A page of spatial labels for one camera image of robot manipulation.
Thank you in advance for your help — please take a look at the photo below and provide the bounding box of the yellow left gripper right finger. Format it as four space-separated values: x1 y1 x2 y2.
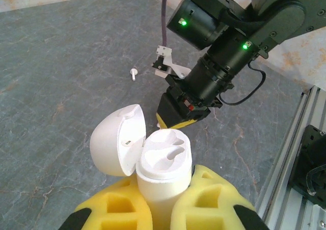
169 164 271 230

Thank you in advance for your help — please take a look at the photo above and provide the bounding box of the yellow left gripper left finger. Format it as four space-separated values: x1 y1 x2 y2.
58 176 154 230

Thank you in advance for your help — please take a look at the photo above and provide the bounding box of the white earbud charging case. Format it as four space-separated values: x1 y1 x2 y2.
90 104 193 230

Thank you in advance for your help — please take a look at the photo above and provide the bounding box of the black mounting plate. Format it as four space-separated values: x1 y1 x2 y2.
290 124 326 206

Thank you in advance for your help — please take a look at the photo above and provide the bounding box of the thin black cable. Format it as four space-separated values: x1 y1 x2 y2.
219 61 267 107

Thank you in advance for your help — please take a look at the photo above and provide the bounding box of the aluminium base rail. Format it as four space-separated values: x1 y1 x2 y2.
254 86 326 230

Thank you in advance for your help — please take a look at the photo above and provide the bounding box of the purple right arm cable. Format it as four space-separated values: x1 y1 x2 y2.
160 0 171 48

